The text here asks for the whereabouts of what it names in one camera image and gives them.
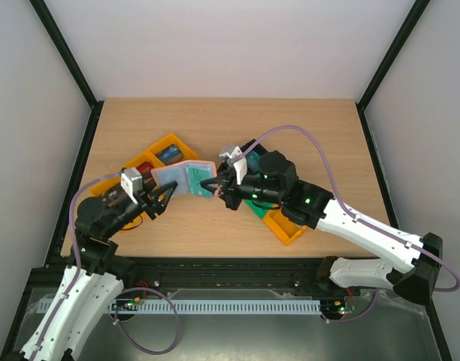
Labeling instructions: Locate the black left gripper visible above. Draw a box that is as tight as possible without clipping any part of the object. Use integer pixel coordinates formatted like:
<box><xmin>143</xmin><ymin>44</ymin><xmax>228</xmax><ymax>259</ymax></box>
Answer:
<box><xmin>103</xmin><ymin>168</ymin><xmax>177</xmax><ymax>238</ymax></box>

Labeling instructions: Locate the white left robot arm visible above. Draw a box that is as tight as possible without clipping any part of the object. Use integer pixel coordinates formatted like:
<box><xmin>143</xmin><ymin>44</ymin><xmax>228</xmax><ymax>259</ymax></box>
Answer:
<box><xmin>5</xmin><ymin>174</ymin><xmax>177</xmax><ymax>360</ymax></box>

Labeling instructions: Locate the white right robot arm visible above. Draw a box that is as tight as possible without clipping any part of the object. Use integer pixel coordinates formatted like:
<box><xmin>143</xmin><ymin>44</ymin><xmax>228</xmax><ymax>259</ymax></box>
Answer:
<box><xmin>201</xmin><ymin>151</ymin><xmax>443</xmax><ymax>305</ymax></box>

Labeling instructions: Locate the red card stack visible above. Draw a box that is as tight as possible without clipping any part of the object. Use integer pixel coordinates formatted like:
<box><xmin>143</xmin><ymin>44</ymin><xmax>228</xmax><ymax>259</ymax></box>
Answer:
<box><xmin>136</xmin><ymin>161</ymin><xmax>153</xmax><ymax>184</ymax></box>

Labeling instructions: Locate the teal card stack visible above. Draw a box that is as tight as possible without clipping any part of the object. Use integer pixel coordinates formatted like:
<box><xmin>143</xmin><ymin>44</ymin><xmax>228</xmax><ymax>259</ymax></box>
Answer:
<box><xmin>246</xmin><ymin>150</ymin><xmax>265</xmax><ymax>174</ymax></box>

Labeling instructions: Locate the black card stack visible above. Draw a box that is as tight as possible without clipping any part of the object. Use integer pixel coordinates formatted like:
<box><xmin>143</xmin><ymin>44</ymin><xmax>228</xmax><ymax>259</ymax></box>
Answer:
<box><xmin>99</xmin><ymin>184</ymin><xmax>132</xmax><ymax>208</ymax></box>

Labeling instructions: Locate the blue card stack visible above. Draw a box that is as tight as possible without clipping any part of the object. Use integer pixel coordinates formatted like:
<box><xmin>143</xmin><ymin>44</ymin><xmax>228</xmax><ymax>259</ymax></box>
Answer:
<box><xmin>156</xmin><ymin>144</ymin><xmax>183</xmax><ymax>165</ymax></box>

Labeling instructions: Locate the black storage bin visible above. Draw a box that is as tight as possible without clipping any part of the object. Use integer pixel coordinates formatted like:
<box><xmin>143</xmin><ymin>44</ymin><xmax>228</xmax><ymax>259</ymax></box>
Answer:
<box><xmin>217</xmin><ymin>139</ymin><xmax>268</xmax><ymax>175</ymax></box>

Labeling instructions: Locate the green storage bin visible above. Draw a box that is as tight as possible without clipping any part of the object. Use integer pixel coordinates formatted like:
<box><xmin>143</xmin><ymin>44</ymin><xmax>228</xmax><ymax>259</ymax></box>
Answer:
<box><xmin>245</xmin><ymin>200</ymin><xmax>278</xmax><ymax>219</ymax></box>

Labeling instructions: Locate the yellow single storage bin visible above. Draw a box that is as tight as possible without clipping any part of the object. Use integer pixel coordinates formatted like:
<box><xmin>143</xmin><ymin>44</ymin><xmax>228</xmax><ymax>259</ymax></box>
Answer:
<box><xmin>262</xmin><ymin>210</ymin><xmax>307</xmax><ymax>246</ymax></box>

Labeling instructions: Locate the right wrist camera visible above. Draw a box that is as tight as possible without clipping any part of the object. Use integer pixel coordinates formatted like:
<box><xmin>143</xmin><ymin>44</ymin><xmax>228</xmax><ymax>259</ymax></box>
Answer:
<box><xmin>219</xmin><ymin>145</ymin><xmax>247</xmax><ymax>185</ymax></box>

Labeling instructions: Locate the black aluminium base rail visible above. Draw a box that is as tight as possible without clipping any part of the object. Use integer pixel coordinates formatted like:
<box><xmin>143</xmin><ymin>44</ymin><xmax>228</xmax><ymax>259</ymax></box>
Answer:
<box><xmin>26</xmin><ymin>256</ymin><xmax>426</xmax><ymax>298</ymax></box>

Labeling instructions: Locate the purple floor cable loop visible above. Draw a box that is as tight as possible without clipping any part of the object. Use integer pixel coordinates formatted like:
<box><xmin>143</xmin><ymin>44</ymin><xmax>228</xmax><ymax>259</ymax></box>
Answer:
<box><xmin>111</xmin><ymin>287</ymin><xmax>182</xmax><ymax>355</ymax></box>

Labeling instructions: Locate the white slotted cable duct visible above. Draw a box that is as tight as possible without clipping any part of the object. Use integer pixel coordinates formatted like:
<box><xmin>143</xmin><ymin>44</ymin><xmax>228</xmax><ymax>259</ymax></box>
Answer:
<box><xmin>120</xmin><ymin>299</ymin><xmax>321</xmax><ymax>316</ymax></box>

